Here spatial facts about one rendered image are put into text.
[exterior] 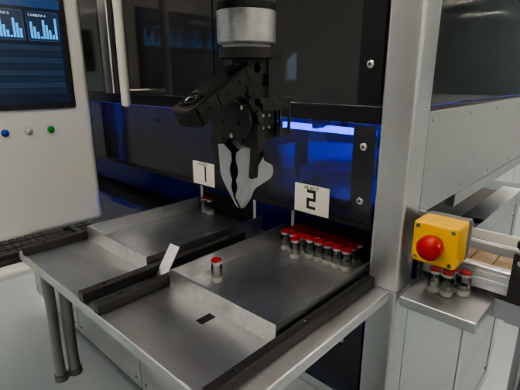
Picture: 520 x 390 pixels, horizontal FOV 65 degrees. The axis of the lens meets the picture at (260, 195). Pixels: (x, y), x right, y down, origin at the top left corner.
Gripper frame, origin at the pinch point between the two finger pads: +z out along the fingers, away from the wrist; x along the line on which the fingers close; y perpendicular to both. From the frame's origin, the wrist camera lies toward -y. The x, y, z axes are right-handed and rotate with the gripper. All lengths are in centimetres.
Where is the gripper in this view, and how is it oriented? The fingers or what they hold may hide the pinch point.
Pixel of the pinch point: (237, 200)
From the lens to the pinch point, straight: 56.8
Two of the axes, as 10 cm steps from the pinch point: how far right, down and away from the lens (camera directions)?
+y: 6.8, -2.0, 7.0
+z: 0.0, 9.6, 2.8
